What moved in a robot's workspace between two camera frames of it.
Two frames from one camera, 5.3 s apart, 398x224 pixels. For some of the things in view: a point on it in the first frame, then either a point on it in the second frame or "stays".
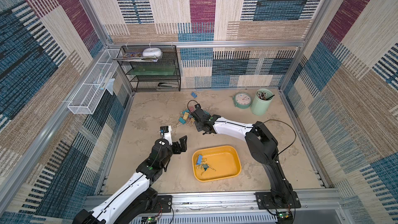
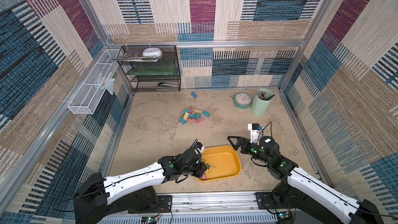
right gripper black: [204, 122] to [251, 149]
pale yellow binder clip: [186, 115] stays
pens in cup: [263, 95] stays
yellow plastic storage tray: [224, 159] stays
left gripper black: [177, 150] to [200, 171]
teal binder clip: [181, 120] stays
